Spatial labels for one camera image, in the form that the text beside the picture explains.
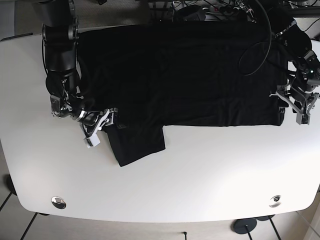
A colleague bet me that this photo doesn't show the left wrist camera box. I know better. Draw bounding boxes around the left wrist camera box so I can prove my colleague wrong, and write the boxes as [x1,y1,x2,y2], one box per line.
[296,113,310,125]

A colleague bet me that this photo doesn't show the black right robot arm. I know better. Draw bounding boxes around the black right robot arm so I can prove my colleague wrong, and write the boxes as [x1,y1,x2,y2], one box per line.
[32,0,118,147]

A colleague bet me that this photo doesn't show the black T-shirt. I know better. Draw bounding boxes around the black T-shirt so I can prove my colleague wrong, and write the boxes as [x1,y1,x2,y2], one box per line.
[77,21,287,167]

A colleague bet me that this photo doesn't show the left silver table grommet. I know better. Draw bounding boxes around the left silver table grommet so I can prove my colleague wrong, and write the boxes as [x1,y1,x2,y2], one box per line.
[51,196,67,210]

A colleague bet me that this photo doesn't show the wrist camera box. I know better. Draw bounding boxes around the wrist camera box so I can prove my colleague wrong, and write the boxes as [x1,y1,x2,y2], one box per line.
[84,134,101,149]
[296,113,310,125]

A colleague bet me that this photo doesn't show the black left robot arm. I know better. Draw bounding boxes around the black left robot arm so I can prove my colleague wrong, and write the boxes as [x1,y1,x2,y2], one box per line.
[236,0,320,125]

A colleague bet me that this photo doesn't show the black round stand base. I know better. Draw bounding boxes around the black round stand base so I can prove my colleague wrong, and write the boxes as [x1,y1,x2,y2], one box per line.
[232,218,257,235]

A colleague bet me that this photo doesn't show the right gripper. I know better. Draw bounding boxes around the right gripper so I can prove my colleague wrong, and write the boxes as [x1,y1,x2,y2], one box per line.
[79,107,118,140]

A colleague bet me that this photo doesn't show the black power adapter box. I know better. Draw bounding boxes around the black power adapter box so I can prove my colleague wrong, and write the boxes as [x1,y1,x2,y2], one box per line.
[173,5,206,22]

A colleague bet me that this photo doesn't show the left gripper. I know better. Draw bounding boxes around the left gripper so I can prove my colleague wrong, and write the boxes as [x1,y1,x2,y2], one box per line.
[269,84,320,117]

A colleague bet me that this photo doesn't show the silver table grommet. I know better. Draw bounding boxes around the silver table grommet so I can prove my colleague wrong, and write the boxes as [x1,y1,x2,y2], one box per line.
[268,195,282,208]
[51,196,67,210]

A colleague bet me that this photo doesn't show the tangled black cables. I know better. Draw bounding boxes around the tangled black cables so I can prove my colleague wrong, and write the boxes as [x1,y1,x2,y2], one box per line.
[147,0,320,33]

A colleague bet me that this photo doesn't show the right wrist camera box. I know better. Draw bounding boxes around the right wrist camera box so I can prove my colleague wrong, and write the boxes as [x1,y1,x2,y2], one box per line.
[84,134,101,149]

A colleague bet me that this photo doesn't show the right silver table grommet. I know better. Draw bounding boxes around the right silver table grommet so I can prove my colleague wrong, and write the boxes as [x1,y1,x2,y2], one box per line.
[268,195,282,208]

